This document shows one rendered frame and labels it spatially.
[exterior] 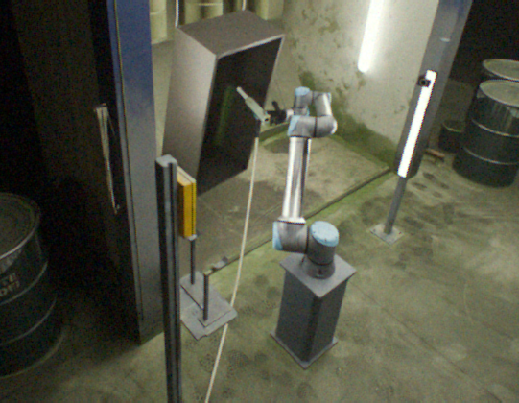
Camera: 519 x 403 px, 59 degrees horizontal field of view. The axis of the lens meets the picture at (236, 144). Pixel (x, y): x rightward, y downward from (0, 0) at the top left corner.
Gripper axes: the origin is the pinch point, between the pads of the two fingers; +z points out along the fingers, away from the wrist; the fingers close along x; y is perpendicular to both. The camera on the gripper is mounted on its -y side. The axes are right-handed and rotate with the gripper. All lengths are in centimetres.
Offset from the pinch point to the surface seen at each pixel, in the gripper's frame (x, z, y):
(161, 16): 117, 34, -32
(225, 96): 53, 1, 11
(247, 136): 33, -11, 37
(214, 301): -105, 65, 34
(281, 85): 161, -107, 62
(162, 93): 132, 31, 43
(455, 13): 29, -177, -52
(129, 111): -59, 91, -45
